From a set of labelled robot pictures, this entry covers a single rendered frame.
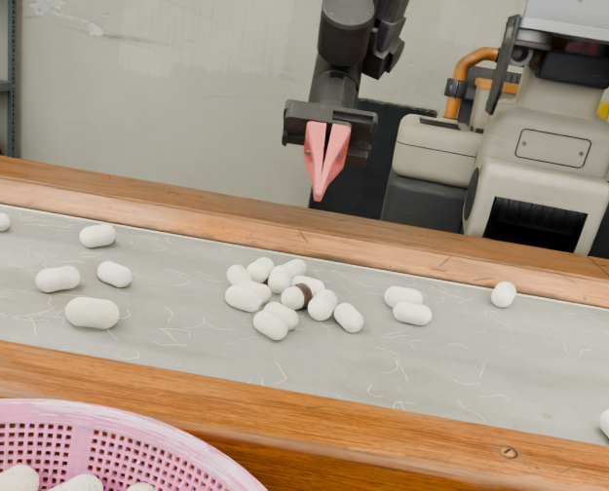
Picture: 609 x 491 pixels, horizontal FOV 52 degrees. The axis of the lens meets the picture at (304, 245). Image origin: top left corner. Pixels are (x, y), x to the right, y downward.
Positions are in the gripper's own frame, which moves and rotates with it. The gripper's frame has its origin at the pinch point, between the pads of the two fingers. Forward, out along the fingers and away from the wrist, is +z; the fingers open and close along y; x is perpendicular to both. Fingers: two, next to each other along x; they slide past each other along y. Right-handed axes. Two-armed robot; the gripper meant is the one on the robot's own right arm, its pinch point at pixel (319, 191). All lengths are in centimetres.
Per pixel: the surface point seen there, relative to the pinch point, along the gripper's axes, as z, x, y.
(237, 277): 13.2, -3.6, -6.0
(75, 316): 22.0, -11.0, -16.0
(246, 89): -143, 138, -36
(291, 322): 18.3, -7.4, -0.5
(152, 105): -137, 151, -76
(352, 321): 17.0, -6.5, 4.4
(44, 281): 18.4, -8.1, -20.4
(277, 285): 13.2, -3.1, -2.4
